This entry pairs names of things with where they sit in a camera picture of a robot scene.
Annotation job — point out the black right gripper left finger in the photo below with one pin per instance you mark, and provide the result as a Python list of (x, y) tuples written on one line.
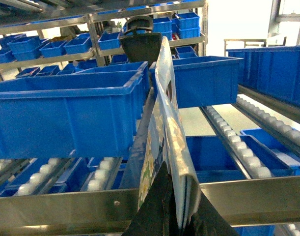
[(157, 214)]

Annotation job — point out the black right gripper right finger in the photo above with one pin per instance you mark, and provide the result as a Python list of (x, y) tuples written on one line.
[(208, 222)]

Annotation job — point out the flower gift bag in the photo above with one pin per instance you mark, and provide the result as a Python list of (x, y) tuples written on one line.
[(166, 143)]

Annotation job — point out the white roller conveyor track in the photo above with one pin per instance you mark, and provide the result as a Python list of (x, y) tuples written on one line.
[(245, 159)]

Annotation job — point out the blue crate left front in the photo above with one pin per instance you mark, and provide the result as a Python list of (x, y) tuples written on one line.
[(77, 115)]

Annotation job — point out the blue crate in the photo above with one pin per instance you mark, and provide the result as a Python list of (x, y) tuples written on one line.
[(77, 115), (206, 81), (134, 66)]

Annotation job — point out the blue crate right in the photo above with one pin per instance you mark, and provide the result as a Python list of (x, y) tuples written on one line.
[(206, 81)]

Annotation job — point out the blue crate behind left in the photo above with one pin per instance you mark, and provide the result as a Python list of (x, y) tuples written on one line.
[(134, 66)]

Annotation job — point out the steel shelf front rail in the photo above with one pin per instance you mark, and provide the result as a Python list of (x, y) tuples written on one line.
[(240, 203)]

